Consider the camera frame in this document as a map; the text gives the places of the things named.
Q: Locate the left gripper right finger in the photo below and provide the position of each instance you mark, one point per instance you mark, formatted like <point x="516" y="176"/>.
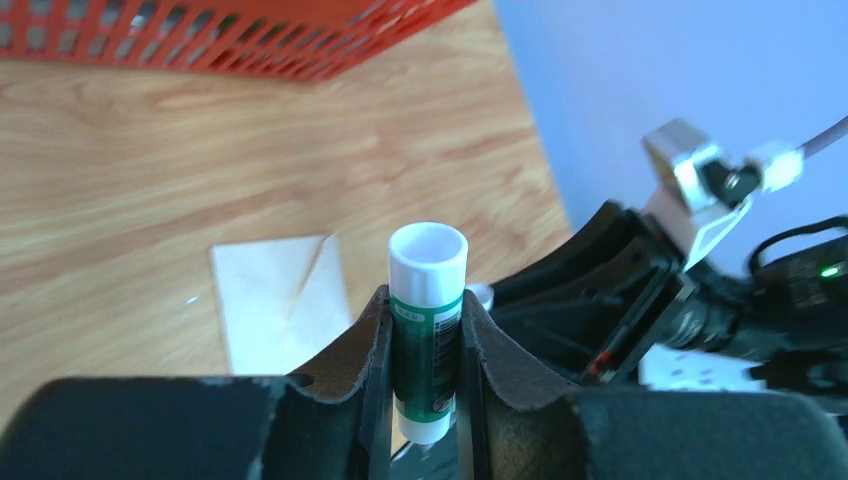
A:
<point x="518" y="419"/>

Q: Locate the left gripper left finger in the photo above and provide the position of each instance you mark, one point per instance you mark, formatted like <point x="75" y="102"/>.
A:
<point x="328" y="419"/>

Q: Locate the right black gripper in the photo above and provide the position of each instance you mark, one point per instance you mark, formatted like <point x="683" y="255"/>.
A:
<point x="589" y="311"/>

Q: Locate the white glue stick cap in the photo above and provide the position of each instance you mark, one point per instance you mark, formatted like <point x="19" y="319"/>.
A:
<point x="484" y="293"/>

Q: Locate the cream paper envelope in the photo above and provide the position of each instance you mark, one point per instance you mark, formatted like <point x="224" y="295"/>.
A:
<point x="281" y="301"/>

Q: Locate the green white glue stick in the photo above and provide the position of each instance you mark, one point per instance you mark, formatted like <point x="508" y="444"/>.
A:
<point x="427" y="277"/>

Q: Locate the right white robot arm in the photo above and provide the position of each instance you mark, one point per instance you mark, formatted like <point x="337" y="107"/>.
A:
<point x="787" y="319"/>

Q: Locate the red plastic shopping basket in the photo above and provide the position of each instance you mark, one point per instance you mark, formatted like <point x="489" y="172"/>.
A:
<point x="306" y="41"/>

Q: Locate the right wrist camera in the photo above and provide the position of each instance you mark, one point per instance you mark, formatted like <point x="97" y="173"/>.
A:
<point x="700" y="195"/>

